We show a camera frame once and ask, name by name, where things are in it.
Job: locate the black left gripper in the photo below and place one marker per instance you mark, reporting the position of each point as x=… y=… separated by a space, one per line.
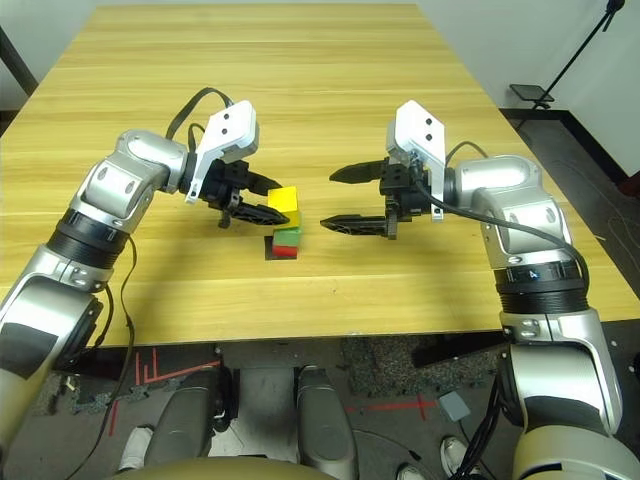
x=225 y=182

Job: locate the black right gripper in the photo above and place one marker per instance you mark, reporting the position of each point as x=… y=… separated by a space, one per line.
x=407 y=195

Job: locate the yellow wooden block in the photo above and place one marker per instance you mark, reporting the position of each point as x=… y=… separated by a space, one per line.
x=285 y=202

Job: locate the green wooden block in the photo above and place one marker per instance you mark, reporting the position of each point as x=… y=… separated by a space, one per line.
x=287 y=237

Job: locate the red wooden block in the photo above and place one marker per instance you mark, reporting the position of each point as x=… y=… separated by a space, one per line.
x=285 y=252

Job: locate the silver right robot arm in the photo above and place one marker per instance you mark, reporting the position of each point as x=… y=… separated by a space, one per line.
x=520 y=200

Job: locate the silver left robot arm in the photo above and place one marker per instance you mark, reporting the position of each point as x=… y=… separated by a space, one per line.
x=125 y=175

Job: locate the black square pad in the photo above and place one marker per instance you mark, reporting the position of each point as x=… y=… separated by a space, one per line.
x=268 y=250

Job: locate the speckled dark floor mat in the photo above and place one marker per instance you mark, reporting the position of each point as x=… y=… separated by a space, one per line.
x=385 y=367

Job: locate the black table base bar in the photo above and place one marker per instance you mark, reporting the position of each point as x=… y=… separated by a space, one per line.
x=457 y=352

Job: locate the black tripod stand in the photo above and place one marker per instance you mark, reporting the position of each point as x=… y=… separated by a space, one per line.
x=532 y=94

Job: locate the grey foot pedal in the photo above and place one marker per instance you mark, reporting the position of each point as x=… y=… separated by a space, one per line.
x=454 y=406

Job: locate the grey right robot leg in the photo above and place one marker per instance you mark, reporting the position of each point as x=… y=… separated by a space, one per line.
x=325 y=425

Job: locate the grey robot leg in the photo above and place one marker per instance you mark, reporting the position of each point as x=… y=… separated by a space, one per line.
x=325 y=425
x=182 y=425

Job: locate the grey left robot leg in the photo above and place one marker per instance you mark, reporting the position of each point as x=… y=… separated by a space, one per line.
x=182 y=425

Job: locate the olive robot torso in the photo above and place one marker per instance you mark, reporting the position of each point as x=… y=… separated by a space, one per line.
x=215 y=471

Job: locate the white sneaker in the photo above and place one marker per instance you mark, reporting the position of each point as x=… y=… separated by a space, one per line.
x=410 y=472
x=460 y=457
x=136 y=447

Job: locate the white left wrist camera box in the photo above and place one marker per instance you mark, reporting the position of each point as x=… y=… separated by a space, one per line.
x=232 y=125

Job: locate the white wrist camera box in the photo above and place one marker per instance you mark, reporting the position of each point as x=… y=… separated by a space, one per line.
x=417 y=125
x=232 y=125

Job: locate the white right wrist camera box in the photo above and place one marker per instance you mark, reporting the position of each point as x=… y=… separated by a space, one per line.
x=417 y=125

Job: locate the black metal table frame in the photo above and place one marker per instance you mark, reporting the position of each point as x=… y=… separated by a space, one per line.
x=17 y=60

